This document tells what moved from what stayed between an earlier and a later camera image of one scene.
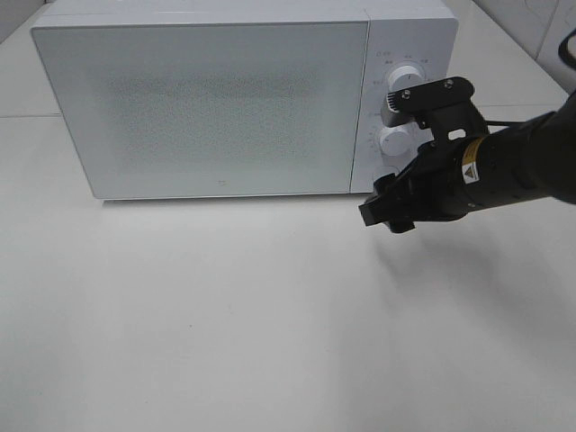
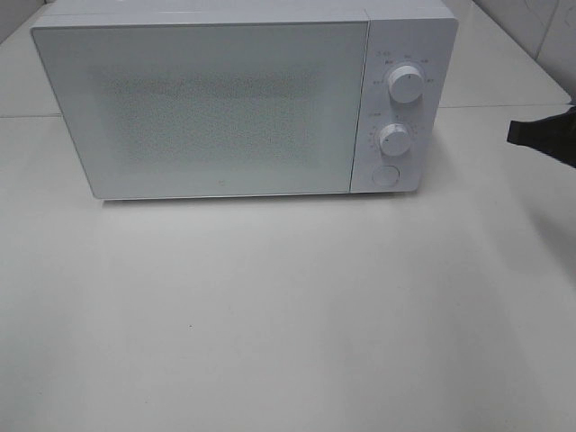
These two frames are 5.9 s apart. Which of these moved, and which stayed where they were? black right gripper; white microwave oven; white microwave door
Moved: black right gripper
Stayed: white microwave oven; white microwave door
